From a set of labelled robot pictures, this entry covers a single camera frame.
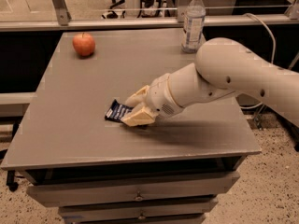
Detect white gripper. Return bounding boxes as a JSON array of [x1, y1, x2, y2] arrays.
[[121, 73, 183, 127]]

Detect blue rxbar blueberry wrapper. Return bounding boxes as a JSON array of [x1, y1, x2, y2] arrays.
[[105, 100, 133, 122]]

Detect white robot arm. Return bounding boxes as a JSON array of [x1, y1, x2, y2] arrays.
[[121, 38, 299, 126]]

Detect clear plastic water bottle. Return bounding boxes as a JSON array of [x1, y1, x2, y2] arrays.
[[181, 0, 206, 53]]

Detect red apple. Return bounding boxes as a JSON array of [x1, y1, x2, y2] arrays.
[[72, 33, 95, 57]]

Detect grey upper drawer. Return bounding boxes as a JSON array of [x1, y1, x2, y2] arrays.
[[27, 172, 240, 207]]

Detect grey drawer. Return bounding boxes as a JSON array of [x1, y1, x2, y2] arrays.
[[59, 197, 218, 222], [27, 172, 240, 207]]

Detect grey lower drawer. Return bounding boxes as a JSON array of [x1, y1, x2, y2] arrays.
[[59, 197, 218, 222]]

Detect white cable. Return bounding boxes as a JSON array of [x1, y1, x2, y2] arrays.
[[239, 12, 278, 110]]

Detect metal railing frame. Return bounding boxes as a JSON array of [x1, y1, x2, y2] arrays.
[[0, 0, 299, 31]]

